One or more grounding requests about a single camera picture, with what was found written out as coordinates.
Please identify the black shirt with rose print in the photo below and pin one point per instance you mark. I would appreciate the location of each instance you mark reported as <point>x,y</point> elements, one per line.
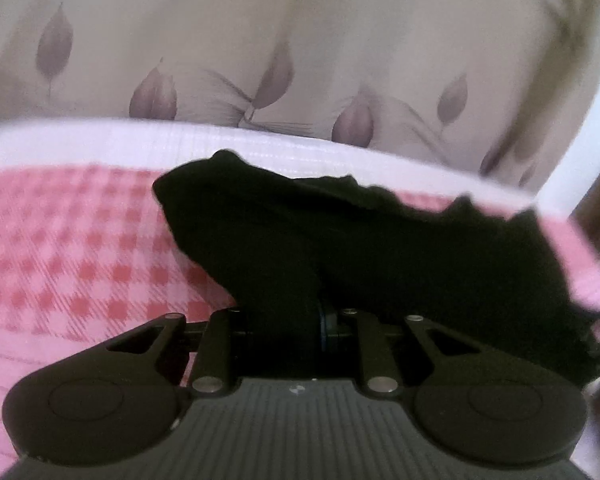
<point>330,240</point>

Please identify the pink checkered blanket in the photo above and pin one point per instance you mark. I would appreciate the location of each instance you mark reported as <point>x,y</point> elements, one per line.
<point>80,235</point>

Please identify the cream curtain with leaf print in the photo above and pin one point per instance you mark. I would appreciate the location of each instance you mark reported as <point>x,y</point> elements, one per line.
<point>230,35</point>

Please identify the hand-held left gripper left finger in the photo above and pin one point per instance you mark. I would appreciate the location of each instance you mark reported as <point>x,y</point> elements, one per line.
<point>220,350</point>

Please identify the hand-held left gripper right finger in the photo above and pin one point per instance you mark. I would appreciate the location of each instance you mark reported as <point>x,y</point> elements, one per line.
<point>326,327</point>

